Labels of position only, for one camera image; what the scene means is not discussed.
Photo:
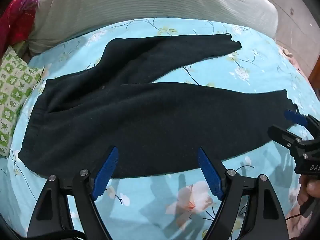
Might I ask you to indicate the green checked pillow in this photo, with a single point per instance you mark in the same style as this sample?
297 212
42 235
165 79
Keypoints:
15 87

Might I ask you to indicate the red sequinned cloth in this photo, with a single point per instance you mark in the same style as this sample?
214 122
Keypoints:
15 25

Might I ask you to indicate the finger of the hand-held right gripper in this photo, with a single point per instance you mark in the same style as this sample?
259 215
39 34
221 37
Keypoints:
296 117
282 135

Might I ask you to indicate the grey striped headboard cushion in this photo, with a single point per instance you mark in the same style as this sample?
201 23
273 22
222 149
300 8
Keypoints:
150 0

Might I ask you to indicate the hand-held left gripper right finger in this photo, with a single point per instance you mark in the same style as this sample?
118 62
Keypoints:
210 173

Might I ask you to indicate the person's right hand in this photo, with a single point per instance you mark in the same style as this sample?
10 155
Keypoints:
311 188

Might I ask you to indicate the blue floral bed sheet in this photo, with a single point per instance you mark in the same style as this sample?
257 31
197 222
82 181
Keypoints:
225 70

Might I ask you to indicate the black pants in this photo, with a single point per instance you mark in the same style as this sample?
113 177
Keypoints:
150 117

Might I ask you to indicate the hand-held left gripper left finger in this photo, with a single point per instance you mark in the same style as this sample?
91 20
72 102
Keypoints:
106 171

